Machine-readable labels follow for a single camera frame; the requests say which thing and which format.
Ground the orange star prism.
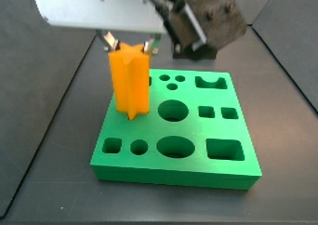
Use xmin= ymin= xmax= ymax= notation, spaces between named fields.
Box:
xmin=108 ymin=43 xmax=150 ymax=120

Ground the silver metal gripper body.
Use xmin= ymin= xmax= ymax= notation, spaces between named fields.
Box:
xmin=35 ymin=0 xmax=166 ymax=33

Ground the green foam shape-sorter block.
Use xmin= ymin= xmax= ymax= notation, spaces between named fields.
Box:
xmin=91 ymin=69 xmax=262 ymax=190

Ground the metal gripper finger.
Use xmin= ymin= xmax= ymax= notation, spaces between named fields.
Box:
xmin=96 ymin=30 xmax=120 ymax=52
xmin=143 ymin=33 xmax=162 ymax=56

